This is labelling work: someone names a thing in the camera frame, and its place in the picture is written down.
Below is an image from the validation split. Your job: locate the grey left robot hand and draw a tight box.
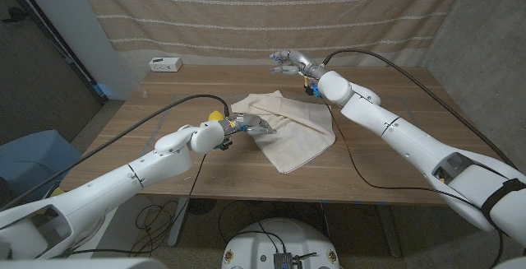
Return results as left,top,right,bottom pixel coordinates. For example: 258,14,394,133
219,113,277,139

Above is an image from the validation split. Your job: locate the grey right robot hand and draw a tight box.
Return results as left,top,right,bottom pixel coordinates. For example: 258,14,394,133
269,49,328,81

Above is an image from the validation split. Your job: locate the cream cheesecloth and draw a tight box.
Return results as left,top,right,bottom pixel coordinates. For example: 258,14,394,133
230,90,337,175

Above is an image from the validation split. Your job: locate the tan striped backdrop cloth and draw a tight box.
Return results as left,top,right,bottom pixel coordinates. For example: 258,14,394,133
75,0,472,67

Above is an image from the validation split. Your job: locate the white power strip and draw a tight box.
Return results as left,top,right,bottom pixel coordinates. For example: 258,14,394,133
148,57,183,73

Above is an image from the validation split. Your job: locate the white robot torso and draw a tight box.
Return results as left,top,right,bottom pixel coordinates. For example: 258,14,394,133
220,217,341,269

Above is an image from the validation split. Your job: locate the grey table leg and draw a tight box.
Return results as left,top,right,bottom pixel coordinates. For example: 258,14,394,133
167,197,191,248
376,204,403,258

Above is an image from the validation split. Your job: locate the grey torso module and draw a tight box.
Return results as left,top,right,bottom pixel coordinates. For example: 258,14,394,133
273,252,306,269

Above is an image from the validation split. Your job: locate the blue bin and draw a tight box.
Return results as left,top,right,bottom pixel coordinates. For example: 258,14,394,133
0,129,82,202

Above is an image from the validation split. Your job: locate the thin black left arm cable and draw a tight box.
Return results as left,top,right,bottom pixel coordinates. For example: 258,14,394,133
127,152,209,257

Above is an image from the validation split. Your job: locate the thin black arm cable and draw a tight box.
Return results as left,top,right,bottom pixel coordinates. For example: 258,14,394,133
127,152,209,257
326,100,505,269

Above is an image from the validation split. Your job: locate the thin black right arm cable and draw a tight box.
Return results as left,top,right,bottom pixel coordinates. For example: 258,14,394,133
326,100,505,269

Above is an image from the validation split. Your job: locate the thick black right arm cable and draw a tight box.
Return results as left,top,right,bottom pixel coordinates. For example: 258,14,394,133
321,49,519,170

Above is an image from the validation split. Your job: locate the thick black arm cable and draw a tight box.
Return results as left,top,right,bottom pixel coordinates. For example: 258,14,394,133
0,93,231,211
321,49,519,170

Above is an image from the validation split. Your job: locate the black torso cable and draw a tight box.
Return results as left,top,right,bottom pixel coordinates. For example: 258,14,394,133
217,200,288,257

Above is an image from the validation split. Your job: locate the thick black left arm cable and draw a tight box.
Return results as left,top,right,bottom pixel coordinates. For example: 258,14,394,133
0,93,231,211

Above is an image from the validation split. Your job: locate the black door handle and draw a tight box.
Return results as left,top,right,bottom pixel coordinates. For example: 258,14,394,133
2,6,28,24

